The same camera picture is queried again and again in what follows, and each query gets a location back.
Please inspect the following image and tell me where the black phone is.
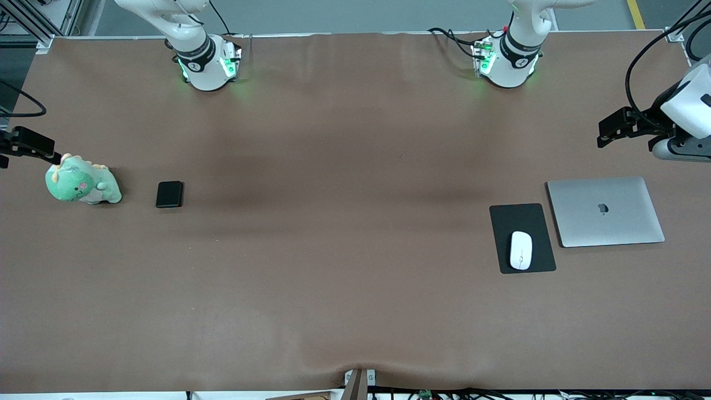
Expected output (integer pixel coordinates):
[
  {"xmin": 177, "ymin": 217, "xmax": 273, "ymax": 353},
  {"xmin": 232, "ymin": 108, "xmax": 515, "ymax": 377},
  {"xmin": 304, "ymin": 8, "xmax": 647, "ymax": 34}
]
[{"xmin": 156, "ymin": 181, "xmax": 184, "ymax": 209}]

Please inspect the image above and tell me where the white computer mouse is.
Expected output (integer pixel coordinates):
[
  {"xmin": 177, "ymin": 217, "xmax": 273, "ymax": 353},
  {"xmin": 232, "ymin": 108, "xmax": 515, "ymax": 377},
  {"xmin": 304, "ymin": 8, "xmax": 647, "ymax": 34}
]
[{"xmin": 510, "ymin": 231, "xmax": 533, "ymax": 271}]

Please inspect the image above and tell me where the black mouse pad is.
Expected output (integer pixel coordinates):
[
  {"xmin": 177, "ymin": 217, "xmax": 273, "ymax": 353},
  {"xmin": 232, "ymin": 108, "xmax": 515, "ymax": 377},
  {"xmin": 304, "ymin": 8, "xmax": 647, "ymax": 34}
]
[{"xmin": 489, "ymin": 203, "xmax": 557, "ymax": 274}]

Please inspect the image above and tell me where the green dinosaur plush toy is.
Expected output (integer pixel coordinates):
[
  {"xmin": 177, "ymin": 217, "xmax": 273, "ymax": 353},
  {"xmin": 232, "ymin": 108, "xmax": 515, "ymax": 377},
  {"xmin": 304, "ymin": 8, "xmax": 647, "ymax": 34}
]
[{"xmin": 45, "ymin": 153, "xmax": 122, "ymax": 205}]

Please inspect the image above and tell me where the silver laptop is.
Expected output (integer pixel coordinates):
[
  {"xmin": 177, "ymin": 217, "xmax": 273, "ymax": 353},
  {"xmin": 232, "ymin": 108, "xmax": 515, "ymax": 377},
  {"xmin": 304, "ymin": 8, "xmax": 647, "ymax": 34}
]
[{"xmin": 545, "ymin": 176, "xmax": 666, "ymax": 248}]

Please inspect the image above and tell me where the brown table cloth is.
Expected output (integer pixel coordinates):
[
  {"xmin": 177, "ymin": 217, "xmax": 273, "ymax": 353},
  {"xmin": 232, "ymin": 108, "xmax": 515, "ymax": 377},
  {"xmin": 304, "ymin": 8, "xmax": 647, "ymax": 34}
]
[{"xmin": 0, "ymin": 31, "xmax": 711, "ymax": 394}]

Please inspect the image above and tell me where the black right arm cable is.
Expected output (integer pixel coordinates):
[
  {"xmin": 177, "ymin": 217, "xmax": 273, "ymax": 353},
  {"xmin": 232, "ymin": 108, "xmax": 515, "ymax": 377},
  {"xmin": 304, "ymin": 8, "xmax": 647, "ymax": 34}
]
[{"xmin": 0, "ymin": 79, "xmax": 47, "ymax": 118}]

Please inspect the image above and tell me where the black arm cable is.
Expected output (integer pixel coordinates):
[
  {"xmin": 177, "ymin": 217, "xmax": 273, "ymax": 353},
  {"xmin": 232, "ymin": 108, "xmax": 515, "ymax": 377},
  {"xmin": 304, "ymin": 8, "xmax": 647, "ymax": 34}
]
[
  {"xmin": 625, "ymin": 11, "xmax": 711, "ymax": 129},
  {"xmin": 0, "ymin": 79, "xmax": 47, "ymax": 118}
]

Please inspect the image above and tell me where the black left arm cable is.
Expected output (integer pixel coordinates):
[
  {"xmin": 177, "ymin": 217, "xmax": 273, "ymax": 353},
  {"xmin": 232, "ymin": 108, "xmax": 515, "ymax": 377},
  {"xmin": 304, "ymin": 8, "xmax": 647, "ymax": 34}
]
[{"xmin": 625, "ymin": 11, "xmax": 711, "ymax": 129}]

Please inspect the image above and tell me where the aluminium frame profile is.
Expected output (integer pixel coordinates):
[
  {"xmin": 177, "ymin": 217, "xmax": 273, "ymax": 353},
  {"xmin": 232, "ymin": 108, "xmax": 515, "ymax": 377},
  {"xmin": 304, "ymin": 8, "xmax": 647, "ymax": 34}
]
[
  {"xmin": 664, "ymin": 0, "xmax": 711, "ymax": 43},
  {"xmin": 0, "ymin": 0, "xmax": 85, "ymax": 54}
]

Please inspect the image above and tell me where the black base cable bundle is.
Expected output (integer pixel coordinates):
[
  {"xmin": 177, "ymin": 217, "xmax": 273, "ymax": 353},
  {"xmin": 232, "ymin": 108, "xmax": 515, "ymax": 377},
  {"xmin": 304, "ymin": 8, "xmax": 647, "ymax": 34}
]
[{"xmin": 428, "ymin": 26, "xmax": 500, "ymax": 59}]

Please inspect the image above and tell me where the thin black base cable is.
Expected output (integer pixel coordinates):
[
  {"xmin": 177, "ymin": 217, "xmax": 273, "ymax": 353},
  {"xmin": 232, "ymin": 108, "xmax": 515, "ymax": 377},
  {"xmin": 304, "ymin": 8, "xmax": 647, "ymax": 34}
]
[{"xmin": 208, "ymin": 0, "xmax": 233, "ymax": 37}]

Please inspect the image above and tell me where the metal bracket with brown post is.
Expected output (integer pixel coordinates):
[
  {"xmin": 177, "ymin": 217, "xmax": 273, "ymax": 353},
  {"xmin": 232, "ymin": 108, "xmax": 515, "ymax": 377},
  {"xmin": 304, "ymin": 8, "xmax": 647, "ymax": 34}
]
[{"xmin": 343, "ymin": 368, "xmax": 376, "ymax": 400}]

